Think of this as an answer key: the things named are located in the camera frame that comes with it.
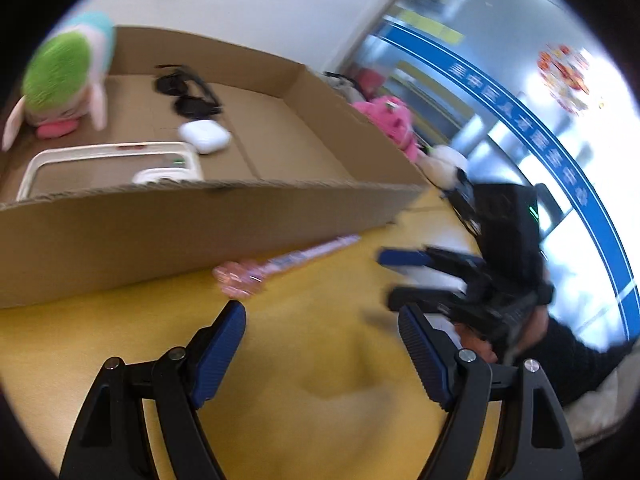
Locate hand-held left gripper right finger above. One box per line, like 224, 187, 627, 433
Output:
398, 302, 584, 480

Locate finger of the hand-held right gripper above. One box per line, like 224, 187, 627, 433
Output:
376, 245, 488, 283
386, 282, 471, 322

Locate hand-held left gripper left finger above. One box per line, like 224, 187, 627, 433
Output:
59, 300, 248, 480

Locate pink bear-topped pen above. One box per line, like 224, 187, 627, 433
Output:
212, 233, 362, 301

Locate cardboard box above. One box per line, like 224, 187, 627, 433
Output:
0, 25, 432, 311

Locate white clear phone case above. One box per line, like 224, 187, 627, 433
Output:
16, 141, 204, 202

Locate white earbuds case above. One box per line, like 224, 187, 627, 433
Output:
178, 118, 233, 155

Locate black sunglasses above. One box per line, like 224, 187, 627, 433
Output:
152, 63, 224, 117

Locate person's right forearm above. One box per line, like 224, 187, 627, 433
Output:
520, 310, 640, 407

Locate person's right hand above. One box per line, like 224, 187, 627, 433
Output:
456, 304, 551, 365

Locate white plush toy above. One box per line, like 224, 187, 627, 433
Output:
416, 145, 471, 189

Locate pink plush toy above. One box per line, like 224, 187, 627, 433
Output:
351, 95, 422, 162

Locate colourful round window sticker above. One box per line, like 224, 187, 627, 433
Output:
537, 43, 606, 117

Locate grey fabric item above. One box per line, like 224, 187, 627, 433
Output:
322, 71, 367, 104

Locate yellow sticky note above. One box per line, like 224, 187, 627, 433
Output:
400, 7, 467, 44

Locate green-haired plush toy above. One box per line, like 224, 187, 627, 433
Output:
0, 10, 119, 154

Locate blue wall banner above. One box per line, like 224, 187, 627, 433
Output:
370, 22, 640, 332

